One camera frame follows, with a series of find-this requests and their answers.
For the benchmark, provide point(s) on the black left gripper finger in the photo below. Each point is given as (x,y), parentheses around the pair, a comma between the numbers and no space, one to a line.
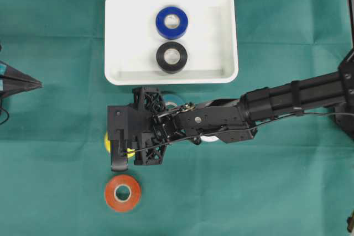
(12,88)
(11,73)

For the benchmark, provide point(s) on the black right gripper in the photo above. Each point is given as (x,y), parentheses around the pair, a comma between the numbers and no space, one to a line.
(130,127)

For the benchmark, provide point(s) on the yellow tape roll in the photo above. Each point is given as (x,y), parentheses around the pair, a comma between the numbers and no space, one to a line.
(107,143)

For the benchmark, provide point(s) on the black tape roll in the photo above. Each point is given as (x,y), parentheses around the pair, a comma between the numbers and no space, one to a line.
(171,57)

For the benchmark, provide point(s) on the white tape roll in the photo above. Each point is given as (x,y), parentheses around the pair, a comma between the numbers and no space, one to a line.
(209,139)

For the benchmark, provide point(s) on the blue tape roll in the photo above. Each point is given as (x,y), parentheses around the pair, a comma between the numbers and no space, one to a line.
(171,22)

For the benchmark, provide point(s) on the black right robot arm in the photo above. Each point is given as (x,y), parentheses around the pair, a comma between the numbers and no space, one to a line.
(233,120)

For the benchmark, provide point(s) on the green tape roll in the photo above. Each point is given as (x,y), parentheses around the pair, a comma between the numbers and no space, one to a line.
(172,100)

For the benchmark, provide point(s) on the red tape roll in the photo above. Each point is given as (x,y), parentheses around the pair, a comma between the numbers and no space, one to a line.
(122,193)

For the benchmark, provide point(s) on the white rectangular plastic tray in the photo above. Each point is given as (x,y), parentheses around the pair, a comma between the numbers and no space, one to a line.
(132,40)

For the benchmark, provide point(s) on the green table cloth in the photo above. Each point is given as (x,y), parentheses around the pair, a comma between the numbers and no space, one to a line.
(294,178)

